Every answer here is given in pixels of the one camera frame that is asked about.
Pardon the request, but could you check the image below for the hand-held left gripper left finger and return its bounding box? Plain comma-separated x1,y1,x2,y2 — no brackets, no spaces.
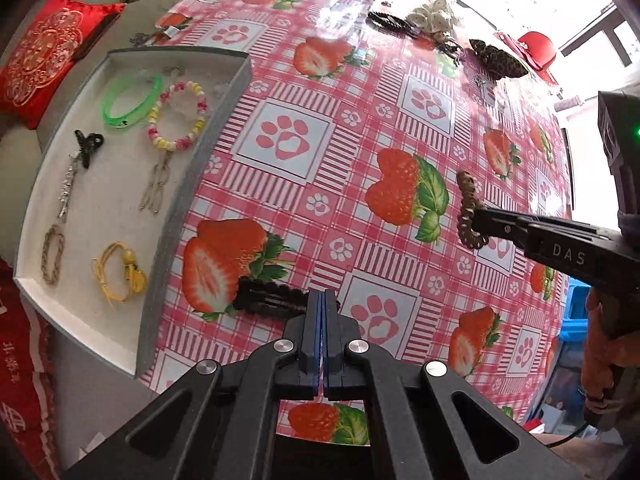
62,290,323,480

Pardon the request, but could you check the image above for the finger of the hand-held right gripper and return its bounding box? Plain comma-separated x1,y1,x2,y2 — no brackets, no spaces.
471,207,601,258

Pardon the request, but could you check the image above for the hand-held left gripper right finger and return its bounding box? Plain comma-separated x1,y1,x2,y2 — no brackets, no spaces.
324,288,583,480

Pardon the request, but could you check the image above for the brown spiral hair tie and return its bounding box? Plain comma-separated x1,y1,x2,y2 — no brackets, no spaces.
456,171,491,250

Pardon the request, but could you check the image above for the white grey jewelry tray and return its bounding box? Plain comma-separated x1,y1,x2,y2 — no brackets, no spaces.
14,46,252,378

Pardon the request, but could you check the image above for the pink yellow spiral hair tie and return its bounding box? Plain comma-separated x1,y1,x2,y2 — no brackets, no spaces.
146,80,208,152

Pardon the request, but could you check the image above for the person's right hand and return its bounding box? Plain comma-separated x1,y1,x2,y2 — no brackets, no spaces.
580,287,638,421

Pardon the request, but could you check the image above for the blue plastic crate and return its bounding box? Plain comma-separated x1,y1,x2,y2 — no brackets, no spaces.
557,280,596,343

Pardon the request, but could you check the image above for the strawberry printed tablecloth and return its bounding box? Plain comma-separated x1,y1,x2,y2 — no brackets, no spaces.
135,0,576,446

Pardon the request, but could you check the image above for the dark brown hair claw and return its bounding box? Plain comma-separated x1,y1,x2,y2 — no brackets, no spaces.
468,37,530,80

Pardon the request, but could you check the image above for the red plastic chair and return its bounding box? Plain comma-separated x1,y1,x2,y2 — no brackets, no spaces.
495,30,560,86

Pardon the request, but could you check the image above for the red printed cloth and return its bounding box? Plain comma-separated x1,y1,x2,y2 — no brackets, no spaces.
0,260,63,480

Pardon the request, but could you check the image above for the black hair claw clip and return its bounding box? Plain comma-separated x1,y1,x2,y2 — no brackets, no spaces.
74,129,106,170

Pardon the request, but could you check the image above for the red embroidered cushion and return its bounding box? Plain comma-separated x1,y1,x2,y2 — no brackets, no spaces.
0,0,127,131

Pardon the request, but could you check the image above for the black cable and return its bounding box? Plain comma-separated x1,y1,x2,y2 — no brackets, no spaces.
542,417,593,450

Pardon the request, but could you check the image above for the yellow cord bracelet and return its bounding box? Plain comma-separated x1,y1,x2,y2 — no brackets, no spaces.
91,241,148,303

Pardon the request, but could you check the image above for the white shell bracelet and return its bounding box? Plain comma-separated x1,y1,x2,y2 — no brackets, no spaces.
405,0,461,36

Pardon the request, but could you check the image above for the brown rope bracelet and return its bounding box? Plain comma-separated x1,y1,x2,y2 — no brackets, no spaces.
40,223,67,286

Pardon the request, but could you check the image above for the green plastic bracelet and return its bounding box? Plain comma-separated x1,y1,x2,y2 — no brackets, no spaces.
101,72,165,131

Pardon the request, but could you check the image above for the keychain with red tag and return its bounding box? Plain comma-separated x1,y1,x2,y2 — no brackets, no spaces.
130,24,183,48

